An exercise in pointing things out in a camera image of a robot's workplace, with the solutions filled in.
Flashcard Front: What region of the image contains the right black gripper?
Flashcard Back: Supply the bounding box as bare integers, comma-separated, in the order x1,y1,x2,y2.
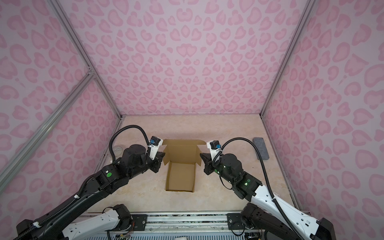
198,153,236,185

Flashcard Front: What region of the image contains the brown cardboard box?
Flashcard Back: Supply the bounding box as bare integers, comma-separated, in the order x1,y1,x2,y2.
163,139,206,193

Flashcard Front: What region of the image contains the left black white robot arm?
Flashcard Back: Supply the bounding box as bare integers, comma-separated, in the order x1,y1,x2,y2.
16,144,166,240

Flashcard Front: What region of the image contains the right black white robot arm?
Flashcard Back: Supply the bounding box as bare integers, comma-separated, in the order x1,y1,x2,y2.
200,153,336,240

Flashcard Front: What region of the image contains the clear tape roll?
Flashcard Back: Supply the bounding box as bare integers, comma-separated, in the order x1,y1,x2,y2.
113,146,124,156

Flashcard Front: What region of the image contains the grey felt case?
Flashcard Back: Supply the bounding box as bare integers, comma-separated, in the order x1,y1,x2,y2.
253,137,270,161

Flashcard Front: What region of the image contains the left diagonal aluminium strut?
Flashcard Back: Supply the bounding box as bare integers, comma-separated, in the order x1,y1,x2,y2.
1,71,95,193

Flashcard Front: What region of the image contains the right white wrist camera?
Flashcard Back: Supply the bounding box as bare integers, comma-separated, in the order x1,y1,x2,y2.
207,140,221,162

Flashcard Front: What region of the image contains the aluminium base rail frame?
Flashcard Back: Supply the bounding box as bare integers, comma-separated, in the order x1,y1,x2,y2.
64,209,265,240

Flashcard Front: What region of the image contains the right black corrugated cable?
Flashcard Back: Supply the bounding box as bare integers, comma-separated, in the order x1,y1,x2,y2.
212,137,305,240

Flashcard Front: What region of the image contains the black corrugated cable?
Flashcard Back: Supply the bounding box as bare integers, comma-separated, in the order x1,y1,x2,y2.
212,137,305,240
13,125,151,240

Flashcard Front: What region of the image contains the left black corrugated cable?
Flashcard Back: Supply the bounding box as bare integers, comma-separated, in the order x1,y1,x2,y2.
13,125,151,240

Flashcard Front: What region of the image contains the left corner aluminium post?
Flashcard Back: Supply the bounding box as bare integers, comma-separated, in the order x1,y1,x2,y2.
47,0,123,120

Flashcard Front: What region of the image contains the corner aluminium post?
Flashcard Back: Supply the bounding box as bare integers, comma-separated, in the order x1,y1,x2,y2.
260,0,318,119
47,0,123,120

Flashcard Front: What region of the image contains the right corner aluminium post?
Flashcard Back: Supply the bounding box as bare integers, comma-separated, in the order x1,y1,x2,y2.
260,0,318,119

